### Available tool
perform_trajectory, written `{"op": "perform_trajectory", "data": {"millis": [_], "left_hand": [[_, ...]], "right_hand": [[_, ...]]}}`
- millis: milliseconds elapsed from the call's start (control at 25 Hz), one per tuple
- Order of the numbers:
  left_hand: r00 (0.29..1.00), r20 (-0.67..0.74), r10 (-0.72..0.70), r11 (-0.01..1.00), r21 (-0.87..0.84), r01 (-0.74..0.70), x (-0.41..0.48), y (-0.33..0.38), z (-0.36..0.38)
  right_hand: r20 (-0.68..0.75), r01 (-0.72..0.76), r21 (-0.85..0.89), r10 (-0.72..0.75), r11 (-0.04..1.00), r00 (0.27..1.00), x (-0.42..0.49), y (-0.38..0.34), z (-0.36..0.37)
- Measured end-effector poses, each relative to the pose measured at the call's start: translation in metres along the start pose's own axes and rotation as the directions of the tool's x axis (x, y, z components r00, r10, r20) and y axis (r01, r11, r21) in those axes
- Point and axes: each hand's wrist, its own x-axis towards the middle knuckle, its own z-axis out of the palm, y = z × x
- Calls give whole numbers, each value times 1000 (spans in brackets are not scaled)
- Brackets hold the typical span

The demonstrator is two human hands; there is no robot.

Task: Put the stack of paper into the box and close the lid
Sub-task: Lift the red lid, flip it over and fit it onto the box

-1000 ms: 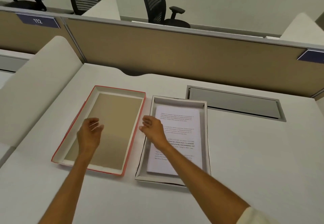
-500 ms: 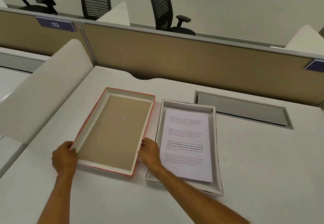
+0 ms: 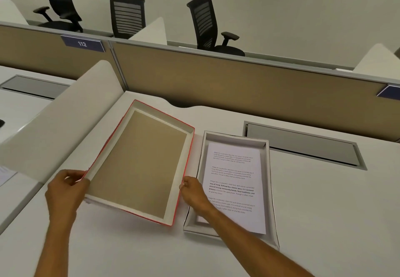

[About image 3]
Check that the person's right forearm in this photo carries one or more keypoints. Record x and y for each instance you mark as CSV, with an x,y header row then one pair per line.
x,y
250,242

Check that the person's left thumb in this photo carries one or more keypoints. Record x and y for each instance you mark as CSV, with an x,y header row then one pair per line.
x,y
74,180

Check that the person's right hand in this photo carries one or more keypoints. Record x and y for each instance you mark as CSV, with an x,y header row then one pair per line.
x,y
195,192

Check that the beige partition panel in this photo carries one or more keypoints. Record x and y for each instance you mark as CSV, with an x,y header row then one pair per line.
x,y
37,54
265,89

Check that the black slatted office chair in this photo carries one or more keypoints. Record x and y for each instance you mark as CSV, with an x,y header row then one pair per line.
x,y
127,15

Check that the person's left forearm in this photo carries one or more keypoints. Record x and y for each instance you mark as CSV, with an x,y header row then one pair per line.
x,y
51,248

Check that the black mesh office chair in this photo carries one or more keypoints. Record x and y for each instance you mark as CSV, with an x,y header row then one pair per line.
x,y
59,1

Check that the person's left hand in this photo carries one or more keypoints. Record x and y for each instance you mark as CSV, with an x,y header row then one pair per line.
x,y
64,194

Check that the white curved desk divider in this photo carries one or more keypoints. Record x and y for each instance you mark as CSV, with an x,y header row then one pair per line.
x,y
62,123
11,10
150,32
378,59

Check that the white box base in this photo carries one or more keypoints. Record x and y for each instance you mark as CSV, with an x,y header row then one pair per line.
x,y
234,189

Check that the blue desk number sign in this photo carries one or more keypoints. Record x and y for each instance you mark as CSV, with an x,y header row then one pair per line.
x,y
83,43
390,93

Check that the printed white paper sheet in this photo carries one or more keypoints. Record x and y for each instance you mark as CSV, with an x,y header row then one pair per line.
x,y
237,186

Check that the red box lid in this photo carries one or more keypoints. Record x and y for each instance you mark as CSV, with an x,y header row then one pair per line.
x,y
140,164

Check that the black office chair with armrest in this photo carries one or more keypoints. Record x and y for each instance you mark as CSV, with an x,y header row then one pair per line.
x,y
212,26

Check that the person's right thumb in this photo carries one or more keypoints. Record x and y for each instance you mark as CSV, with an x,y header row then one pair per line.
x,y
182,187

